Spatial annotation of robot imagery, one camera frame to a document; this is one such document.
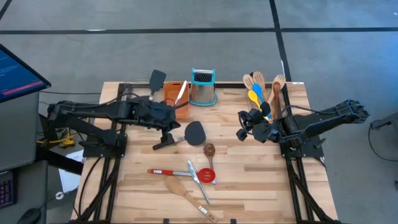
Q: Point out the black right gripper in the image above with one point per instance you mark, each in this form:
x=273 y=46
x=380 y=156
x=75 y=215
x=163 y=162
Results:
x=267 y=130

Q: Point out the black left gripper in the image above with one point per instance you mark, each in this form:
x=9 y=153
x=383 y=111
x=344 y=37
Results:
x=155 y=115

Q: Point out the yellow silicone spoon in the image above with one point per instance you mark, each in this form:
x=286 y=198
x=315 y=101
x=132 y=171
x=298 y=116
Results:
x=253 y=96

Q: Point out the blue silicone spoon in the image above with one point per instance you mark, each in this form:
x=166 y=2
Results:
x=257 y=88

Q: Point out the black oval-head spatula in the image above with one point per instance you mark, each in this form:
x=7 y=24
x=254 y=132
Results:
x=195 y=133

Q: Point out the small brown wooden spoon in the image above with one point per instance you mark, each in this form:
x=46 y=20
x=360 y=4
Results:
x=276 y=87

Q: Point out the wooden slotted spatula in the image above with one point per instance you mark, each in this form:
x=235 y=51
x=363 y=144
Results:
x=247 y=81

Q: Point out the oval slotted wooden spoon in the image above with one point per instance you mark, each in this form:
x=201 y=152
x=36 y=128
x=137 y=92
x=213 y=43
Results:
x=258 y=77

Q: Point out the wooden fork spoon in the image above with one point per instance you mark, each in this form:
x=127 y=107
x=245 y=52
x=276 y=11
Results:
x=280 y=80

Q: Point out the black square-head spatula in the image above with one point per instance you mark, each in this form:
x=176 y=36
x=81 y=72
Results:
x=157 y=79

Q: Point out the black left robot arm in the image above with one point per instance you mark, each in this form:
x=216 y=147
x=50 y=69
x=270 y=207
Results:
x=93 y=110

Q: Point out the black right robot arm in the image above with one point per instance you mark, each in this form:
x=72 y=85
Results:
x=326 y=116

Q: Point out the dark wooden spoon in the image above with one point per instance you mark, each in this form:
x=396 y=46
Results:
x=209 y=150

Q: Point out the orange plastic bin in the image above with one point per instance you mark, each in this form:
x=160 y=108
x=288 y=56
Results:
x=169 y=90

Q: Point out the large labelled wooden spoon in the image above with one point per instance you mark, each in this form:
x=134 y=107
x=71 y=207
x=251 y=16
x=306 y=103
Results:
x=174 y=185

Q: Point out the teal steel box grater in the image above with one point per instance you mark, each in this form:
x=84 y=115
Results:
x=202 y=93

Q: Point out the red slotted spoon steel shank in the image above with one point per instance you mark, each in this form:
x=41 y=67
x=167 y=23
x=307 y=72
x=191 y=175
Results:
x=206 y=175

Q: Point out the heavy steel table knife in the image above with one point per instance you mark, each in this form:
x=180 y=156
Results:
x=199 y=186

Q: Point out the white paper sheet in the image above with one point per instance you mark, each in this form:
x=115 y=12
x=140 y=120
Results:
x=70 y=180

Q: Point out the white round cap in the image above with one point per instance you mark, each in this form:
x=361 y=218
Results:
x=59 y=195

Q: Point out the grey desk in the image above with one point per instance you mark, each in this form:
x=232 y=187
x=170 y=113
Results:
x=18 y=130

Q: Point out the black computer mouse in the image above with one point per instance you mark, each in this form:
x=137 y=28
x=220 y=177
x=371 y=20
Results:
x=29 y=216

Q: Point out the monitor with blue screen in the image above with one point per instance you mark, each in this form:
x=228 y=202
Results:
x=18 y=74

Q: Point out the black keyboard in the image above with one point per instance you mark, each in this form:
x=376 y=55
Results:
x=6 y=189

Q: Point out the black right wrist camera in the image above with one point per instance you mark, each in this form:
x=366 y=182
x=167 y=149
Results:
x=241 y=135

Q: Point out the black aluminium table frame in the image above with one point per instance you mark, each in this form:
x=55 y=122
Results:
x=230 y=84

